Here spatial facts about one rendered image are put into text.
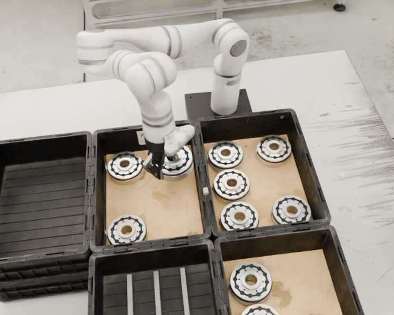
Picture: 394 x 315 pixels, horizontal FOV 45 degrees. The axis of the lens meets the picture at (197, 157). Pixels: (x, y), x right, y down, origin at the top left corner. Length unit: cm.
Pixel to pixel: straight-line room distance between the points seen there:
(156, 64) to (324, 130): 90
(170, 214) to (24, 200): 43
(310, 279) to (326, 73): 93
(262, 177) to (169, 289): 42
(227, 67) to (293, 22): 193
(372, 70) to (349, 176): 156
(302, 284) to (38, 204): 76
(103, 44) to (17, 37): 231
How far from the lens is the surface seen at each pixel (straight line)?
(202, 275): 125
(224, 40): 143
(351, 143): 172
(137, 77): 95
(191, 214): 134
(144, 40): 129
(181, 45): 134
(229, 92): 156
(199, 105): 166
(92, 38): 123
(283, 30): 330
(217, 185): 135
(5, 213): 147
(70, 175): 148
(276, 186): 140
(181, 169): 121
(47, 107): 189
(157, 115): 103
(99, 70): 119
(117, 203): 139
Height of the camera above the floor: 197
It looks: 52 degrees down
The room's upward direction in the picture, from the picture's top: 3 degrees counter-clockwise
